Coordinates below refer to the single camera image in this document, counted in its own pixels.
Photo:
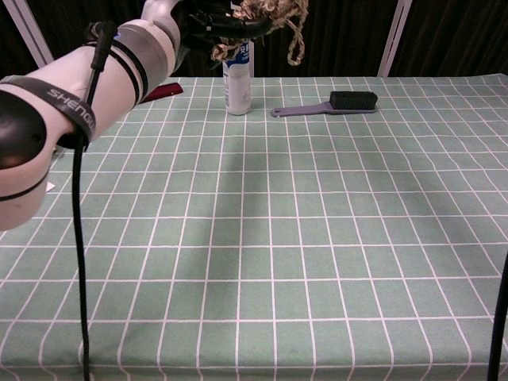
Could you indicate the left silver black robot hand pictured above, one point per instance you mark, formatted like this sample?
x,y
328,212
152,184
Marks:
x,y
198,20

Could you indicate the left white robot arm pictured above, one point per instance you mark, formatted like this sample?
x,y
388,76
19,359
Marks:
x,y
47,131

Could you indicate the blue white spray bottle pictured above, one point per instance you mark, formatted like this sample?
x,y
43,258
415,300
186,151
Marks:
x,y
238,87

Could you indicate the black curtain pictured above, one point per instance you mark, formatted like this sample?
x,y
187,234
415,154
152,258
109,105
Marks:
x,y
357,31

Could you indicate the purple brush black bristles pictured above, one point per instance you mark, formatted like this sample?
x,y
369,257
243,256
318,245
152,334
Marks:
x,y
349,101

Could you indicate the green checked tablecloth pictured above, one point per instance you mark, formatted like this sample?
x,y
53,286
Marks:
x,y
278,258

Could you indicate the white slanted frame post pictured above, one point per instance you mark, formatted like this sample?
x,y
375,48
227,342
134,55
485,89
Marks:
x,y
393,43
28,28

